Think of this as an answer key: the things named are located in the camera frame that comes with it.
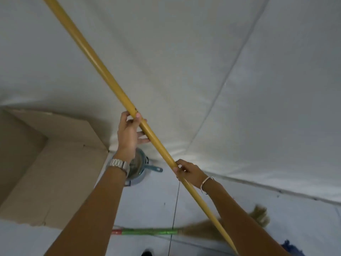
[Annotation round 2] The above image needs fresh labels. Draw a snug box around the person's right hand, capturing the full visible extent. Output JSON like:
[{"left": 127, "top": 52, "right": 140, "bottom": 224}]
[{"left": 173, "top": 159, "right": 211, "bottom": 189}]

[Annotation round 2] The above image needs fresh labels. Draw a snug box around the straw broom with green handle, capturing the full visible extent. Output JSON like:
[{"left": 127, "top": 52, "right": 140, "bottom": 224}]
[{"left": 112, "top": 205, "right": 270, "bottom": 242}]

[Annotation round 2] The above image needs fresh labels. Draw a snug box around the yellow wooden pole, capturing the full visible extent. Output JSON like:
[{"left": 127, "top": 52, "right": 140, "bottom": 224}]
[{"left": 42, "top": 0, "right": 239, "bottom": 255}]

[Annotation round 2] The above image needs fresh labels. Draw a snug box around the person's left hand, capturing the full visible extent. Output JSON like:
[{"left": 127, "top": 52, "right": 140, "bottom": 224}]
[{"left": 115, "top": 110, "right": 151, "bottom": 161}]

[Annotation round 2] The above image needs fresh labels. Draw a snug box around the silver metal wristwatch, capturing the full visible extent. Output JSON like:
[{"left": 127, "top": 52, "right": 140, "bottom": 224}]
[{"left": 108, "top": 158, "right": 131, "bottom": 177}]

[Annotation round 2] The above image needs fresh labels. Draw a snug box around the person's left forearm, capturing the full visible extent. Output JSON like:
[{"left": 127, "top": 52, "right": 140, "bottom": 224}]
[{"left": 44, "top": 166, "right": 128, "bottom": 256}]

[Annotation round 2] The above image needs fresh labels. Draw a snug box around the blue mop bucket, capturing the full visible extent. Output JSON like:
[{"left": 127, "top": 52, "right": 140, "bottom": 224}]
[{"left": 124, "top": 148, "right": 163, "bottom": 187}]

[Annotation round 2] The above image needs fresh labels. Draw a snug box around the blue mop head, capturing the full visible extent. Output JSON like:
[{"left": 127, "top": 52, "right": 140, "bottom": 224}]
[{"left": 282, "top": 239, "right": 305, "bottom": 256}]

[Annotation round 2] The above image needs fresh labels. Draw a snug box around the brown cardboard box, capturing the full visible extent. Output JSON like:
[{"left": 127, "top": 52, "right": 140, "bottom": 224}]
[{"left": 0, "top": 107, "right": 110, "bottom": 227}]

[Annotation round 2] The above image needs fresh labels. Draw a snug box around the person's right forearm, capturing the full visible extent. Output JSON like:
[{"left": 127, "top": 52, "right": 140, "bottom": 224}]
[{"left": 202, "top": 180, "right": 291, "bottom": 256}]

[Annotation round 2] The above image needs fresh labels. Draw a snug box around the white wrist bracelet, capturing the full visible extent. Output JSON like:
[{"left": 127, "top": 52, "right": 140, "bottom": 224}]
[{"left": 200, "top": 176, "right": 215, "bottom": 195}]

